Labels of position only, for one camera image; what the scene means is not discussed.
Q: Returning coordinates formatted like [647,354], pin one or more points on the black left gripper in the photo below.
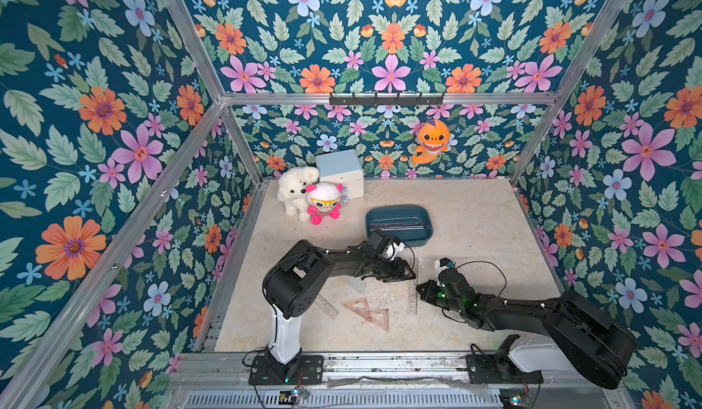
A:
[396,273]

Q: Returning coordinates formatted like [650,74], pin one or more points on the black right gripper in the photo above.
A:
[434,292]

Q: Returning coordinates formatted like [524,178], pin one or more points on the clear stencil ruler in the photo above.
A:
[412,292]

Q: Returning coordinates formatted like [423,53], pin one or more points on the teal plastic storage box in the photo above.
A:
[406,211]

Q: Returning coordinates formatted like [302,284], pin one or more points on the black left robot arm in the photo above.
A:
[293,284]

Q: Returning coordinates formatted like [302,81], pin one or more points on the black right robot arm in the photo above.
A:
[595,344]

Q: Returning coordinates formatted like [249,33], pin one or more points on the white blue storage box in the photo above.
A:
[343,167]

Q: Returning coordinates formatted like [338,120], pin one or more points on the clear protractor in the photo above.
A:
[357,284]

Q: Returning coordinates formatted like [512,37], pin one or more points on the pink triangle set square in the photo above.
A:
[359,307]

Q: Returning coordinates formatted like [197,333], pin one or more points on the pink small triangle square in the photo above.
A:
[379,317]

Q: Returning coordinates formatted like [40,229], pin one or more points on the clear short ruler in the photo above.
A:
[326,307]

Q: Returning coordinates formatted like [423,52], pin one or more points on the pink white plush doll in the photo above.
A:
[324,200]

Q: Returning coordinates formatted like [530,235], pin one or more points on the white fluffy plush dog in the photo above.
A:
[292,191]

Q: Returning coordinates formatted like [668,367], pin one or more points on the orange shark plush toy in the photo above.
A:
[434,139]

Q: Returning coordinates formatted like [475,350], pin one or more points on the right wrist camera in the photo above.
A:
[448,274]

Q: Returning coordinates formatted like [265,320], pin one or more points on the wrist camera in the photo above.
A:
[384,245]
[448,274]

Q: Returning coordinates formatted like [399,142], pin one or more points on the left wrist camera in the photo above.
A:
[384,245]

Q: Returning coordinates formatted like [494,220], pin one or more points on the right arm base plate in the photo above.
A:
[485,369]

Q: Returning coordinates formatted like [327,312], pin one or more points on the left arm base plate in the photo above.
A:
[303,369]

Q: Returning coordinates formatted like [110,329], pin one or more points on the black wall hook rail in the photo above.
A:
[377,99]

